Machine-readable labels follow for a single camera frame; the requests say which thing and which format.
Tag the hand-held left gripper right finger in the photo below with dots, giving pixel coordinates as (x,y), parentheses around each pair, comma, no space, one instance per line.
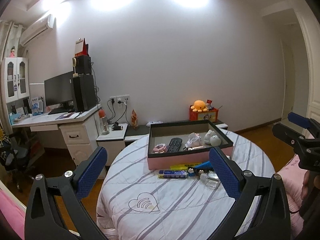
(225,172)

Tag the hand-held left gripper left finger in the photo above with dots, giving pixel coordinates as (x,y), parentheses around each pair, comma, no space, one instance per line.
(91,172)

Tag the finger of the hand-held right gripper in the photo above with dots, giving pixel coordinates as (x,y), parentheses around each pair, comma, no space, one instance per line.
(287,135)
(298,120)

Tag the small glass bottle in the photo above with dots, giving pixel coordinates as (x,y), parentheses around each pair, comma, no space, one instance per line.
(210,181)

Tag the blue highlighter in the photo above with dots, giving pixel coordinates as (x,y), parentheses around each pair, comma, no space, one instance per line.
(203,165)

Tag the yellow highlighter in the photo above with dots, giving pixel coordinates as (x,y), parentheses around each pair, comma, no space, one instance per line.
(182,167)

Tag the white pink plastic cup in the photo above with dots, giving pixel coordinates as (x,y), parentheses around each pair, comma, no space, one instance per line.
(194,138)

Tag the pink box with black rim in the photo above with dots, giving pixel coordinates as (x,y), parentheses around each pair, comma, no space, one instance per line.
(175,160)

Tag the blue yellow printed packet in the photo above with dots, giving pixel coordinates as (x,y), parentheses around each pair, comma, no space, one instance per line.
(172,174)

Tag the black remote control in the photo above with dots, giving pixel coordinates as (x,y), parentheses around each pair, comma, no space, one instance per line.
(173,145)

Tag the pink round scrunchie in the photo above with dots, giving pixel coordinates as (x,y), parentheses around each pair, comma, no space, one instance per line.
(160,148)

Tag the person's right hand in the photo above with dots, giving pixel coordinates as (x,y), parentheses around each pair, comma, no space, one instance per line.
(305,187)

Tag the white nightstand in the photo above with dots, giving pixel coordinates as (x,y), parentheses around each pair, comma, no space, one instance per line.
(110,140)

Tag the white desk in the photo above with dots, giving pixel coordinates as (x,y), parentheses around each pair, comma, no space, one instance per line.
(75,135)

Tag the white door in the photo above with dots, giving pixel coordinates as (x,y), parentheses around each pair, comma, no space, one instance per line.
(288,80)

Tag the clear bottle with orange cap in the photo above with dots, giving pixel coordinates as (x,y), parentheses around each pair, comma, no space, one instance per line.
(103,122)

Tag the small black webcam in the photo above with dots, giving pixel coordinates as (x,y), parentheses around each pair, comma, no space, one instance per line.
(117,127)

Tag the black low cabinet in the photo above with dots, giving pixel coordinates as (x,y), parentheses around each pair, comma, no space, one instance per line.
(136,131)

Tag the red tin box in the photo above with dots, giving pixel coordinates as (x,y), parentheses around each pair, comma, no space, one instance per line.
(203,115)

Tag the purple mouse pad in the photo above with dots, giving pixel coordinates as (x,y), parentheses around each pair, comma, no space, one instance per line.
(66,115)

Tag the red paper figurine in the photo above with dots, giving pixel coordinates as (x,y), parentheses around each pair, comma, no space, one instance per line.
(135,120)

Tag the black keyboard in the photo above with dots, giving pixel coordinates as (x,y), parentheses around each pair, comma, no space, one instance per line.
(60,110)

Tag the orange octopus plush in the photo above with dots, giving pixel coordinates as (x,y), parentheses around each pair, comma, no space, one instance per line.
(198,105)

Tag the small white cloth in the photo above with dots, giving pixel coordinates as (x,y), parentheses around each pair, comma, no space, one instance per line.
(153,123)

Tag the black computer tower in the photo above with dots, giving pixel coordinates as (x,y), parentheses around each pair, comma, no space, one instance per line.
(85,93)

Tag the blue white carton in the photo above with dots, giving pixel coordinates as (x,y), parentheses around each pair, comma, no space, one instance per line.
(36,106)

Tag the black computer monitor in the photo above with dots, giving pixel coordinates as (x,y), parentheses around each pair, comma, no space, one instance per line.
(58,90)

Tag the pink fabric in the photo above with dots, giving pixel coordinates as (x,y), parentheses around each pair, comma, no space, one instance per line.
(10,210)

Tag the yellow patterned garment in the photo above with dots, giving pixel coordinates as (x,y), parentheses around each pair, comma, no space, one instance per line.
(2,142)

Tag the black speaker box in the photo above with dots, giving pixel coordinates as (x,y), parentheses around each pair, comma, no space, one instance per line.
(83,65)

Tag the small beige desk fan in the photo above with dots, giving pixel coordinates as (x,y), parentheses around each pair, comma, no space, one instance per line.
(74,63)

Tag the white glass-door cabinet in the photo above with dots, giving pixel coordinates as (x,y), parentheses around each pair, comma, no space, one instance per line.
(15,80)

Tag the red desk calendar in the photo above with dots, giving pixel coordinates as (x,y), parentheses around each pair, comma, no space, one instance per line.
(80,47)

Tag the small pink doll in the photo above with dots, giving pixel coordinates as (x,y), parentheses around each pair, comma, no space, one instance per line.
(12,52)

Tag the white air conditioner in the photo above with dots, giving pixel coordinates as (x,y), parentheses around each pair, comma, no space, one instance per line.
(37,30)

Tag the white wall outlet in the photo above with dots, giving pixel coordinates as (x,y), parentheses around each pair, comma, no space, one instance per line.
(120,100)

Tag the white curved bed frame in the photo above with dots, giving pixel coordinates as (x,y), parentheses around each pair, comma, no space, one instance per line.
(15,200)

